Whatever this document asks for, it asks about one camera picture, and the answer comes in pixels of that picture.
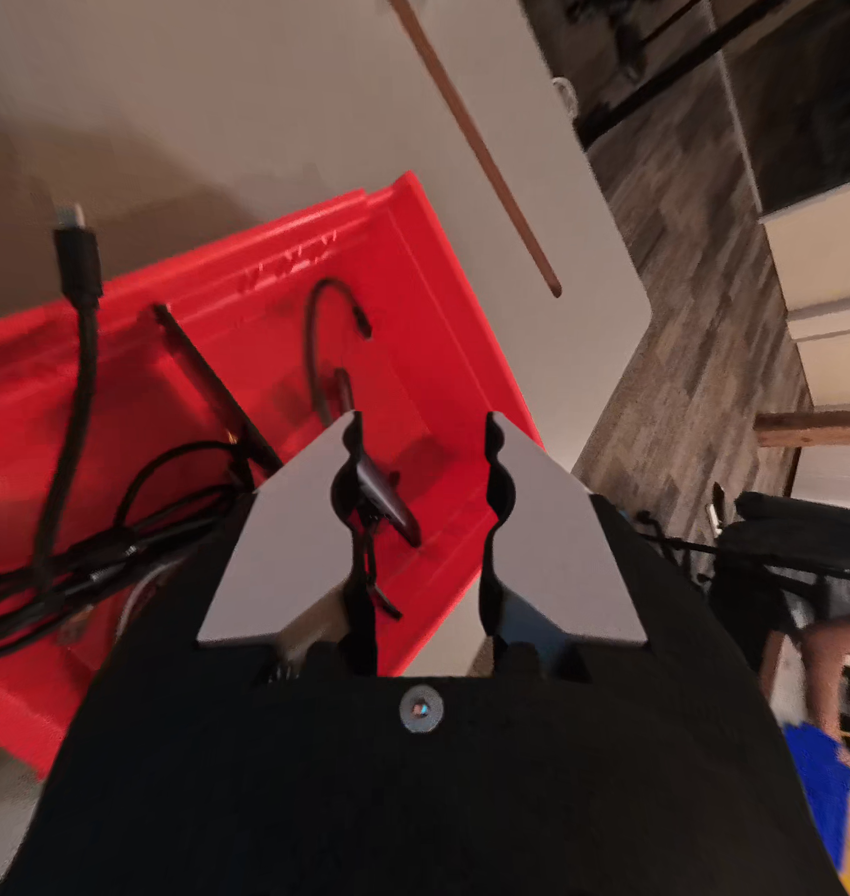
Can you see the black office chair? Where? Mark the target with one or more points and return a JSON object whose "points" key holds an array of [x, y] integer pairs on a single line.
{"points": [[796, 539]]}

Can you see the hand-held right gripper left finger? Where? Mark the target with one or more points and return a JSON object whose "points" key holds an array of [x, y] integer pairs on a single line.
{"points": [[285, 560]]}

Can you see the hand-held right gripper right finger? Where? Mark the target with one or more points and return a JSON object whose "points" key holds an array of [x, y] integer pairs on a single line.
{"points": [[565, 560]]}

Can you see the wooden post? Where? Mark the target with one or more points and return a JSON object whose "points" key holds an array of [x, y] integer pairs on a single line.
{"points": [[817, 427]]}

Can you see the white cabinet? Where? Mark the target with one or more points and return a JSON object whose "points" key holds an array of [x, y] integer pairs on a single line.
{"points": [[831, 280]]}

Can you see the dark grey usb hub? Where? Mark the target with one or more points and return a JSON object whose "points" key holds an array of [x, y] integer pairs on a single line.
{"points": [[215, 392]]}

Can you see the stacked red plastic bins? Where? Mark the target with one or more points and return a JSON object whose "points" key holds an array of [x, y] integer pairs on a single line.
{"points": [[411, 294]]}

